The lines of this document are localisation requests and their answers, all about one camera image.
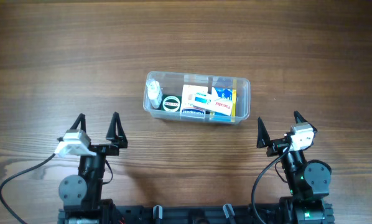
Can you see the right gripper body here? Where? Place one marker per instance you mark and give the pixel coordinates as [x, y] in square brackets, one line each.
[276, 147]

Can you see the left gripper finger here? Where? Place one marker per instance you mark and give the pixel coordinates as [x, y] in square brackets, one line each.
[115, 132]
[80, 123]

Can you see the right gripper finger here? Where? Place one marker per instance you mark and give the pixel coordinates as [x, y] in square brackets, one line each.
[263, 138]
[300, 119]

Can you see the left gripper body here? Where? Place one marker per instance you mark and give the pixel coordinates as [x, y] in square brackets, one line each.
[110, 148]

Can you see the white spray bottle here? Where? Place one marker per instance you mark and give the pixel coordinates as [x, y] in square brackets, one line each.
[154, 93]

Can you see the blue yellow VapoDrops box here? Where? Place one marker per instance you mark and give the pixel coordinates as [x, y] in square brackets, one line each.
[224, 88]

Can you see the green round-logo packet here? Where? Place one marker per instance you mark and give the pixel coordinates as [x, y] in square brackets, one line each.
[171, 103]

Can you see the white Panadol box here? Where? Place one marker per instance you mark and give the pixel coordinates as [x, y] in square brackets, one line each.
[212, 103]

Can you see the white orange medicine box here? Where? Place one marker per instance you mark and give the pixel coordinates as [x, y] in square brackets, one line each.
[187, 108]

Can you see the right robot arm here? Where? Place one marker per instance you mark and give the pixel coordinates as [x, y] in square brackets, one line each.
[308, 181]

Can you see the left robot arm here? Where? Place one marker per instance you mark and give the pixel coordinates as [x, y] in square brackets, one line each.
[81, 193]

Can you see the clear plastic container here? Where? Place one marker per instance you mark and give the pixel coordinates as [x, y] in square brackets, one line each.
[172, 83]

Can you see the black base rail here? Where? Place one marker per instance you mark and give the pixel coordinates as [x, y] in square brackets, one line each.
[269, 213]

